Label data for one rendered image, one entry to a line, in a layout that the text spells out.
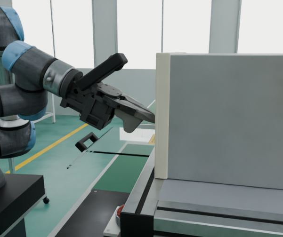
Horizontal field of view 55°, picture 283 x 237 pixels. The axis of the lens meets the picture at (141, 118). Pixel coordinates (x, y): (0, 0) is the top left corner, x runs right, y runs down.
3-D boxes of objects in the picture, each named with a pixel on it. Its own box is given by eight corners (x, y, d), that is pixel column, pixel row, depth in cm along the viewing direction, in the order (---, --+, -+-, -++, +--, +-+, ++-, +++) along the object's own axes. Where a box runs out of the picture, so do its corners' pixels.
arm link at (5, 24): (-7, 148, 111) (-35, 3, 88) (31, 140, 119) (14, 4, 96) (-1, 163, 102) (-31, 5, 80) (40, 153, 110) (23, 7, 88)
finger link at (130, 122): (148, 140, 60) (111, 121, 61) (159, 117, 58) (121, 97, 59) (145, 145, 57) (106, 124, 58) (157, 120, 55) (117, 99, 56)
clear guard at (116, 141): (66, 169, 76) (65, 148, 74) (98, 141, 99) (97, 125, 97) (185, 180, 69) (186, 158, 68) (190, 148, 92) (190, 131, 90)
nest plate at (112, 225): (103, 235, 84) (103, 232, 84) (117, 209, 99) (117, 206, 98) (151, 242, 81) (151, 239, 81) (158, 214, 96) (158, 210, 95)
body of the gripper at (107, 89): (113, 123, 65) (69, 100, 66) (128, 91, 62) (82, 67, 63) (102, 132, 58) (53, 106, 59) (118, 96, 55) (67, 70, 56)
